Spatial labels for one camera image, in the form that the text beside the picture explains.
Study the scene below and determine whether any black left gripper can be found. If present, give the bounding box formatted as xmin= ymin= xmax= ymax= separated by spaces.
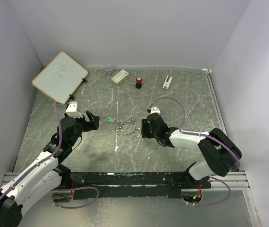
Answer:
xmin=69 ymin=110 xmax=100 ymax=146

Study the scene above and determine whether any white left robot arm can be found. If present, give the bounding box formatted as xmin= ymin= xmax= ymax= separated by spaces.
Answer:
xmin=0 ymin=111 xmax=100 ymax=227

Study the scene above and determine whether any clear plastic cup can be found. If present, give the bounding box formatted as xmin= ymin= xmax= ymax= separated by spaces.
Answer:
xmin=104 ymin=64 xmax=113 ymax=76

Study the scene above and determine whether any small framed whiteboard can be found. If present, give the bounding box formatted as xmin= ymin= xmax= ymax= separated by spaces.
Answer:
xmin=32 ymin=51 xmax=89 ymax=104

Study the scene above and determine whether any red black stamp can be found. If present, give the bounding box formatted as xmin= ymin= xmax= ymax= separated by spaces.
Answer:
xmin=135 ymin=77 xmax=142 ymax=89

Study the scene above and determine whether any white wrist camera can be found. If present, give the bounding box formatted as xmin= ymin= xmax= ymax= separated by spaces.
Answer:
xmin=65 ymin=101 xmax=83 ymax=118
xmin=147 ymin=107 xmax=161 ymax=114

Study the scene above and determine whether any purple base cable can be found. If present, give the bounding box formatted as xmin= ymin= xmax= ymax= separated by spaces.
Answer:
xmin=52 ymin=186 xmax=99 ymax=209
xmin=186 ymin=176 xmax=232 ymax=208

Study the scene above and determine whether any white cardboard box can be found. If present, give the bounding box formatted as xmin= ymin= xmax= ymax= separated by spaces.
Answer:
xmin=111 ymin=70 xmax=129 ymax=86

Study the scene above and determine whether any white plastic clip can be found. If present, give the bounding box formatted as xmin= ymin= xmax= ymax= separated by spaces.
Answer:
xmin=162 ymin=75 xmax=173 ymax=90

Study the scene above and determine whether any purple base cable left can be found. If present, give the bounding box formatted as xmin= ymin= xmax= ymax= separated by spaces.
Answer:
xmin=52 ymin=186 xmax=99 ymax=209

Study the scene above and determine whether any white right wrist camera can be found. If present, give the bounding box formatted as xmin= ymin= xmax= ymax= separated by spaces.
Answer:
xmin=147 ymin=107 xmax=161 ymax=114

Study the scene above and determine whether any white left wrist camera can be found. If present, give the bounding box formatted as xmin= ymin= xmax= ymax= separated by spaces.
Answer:
xmin=65 ymin=101 xmax=83 ymax=118

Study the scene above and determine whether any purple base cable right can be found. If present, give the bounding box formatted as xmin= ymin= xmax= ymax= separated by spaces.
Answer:
xmin=186 ymin=176 xmax=232 ymax=208

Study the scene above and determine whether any silver key bunch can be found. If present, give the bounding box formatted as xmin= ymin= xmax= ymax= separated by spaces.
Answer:
xmin=115 ymin=117 xmax=141 ymax=135

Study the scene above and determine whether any large metal keyring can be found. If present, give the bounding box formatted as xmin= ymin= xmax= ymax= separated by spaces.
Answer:
xmin=121 ymin=121 xmax=136 ymax=135

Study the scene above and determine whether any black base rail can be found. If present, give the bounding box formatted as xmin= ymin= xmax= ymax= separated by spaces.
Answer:
xmin=59 ymin=172 xmax=211 ymax=200

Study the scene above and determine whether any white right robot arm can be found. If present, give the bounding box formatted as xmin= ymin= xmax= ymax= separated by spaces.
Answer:
xmin=141 ymin=113 xmax=242 ymax=188

